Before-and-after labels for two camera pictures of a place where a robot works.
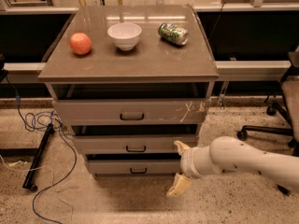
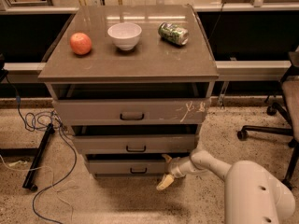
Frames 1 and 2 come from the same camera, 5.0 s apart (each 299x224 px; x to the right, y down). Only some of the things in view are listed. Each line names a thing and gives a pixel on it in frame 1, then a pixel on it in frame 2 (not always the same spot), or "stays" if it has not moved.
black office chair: (287, 105) stays
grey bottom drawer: (135, 167) stays
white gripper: (187, 163) -> (177, 169)
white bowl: (125, 35) stays
